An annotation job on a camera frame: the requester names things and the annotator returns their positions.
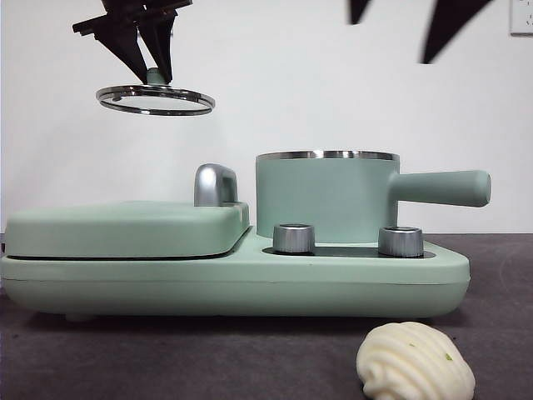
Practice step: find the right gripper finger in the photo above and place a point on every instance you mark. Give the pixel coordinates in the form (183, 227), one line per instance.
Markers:
(449, 25)
(358, 8)

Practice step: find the white wall socket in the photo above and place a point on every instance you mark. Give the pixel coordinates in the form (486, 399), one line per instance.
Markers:
(522, 16)

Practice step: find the green griddle lid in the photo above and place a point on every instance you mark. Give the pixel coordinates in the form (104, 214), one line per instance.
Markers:
(125, 229)

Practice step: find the silver control knob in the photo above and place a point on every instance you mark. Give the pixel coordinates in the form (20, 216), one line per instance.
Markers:
(293, 239)
(400, 241)

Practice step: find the glass pot lid green knob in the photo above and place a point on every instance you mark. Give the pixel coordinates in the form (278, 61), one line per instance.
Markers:
(155, 77)

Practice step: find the twisted ridged white bun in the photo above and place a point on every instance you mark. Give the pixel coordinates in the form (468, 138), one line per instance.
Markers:
(412, 366)

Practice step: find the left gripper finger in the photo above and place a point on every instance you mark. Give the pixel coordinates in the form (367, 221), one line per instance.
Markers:
(162, 46)
(123, 41)

